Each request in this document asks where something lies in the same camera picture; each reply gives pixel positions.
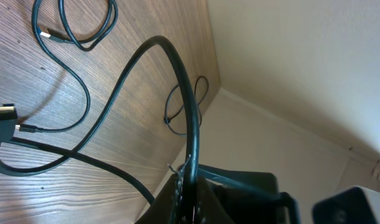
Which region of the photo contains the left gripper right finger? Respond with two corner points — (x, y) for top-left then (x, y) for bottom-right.
(194, 177), (234, 224)

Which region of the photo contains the thin black usb cable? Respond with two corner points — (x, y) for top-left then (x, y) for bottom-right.
(14, 0), (119, 134)

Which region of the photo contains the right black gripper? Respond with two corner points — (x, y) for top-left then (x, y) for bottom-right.
(198, 164), (300, 223)

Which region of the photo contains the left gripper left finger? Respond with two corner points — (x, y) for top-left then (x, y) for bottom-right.
(136, 174), (182, 224)

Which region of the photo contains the thick black usb cable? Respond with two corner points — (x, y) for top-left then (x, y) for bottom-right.
(0, 35), (200, 206)

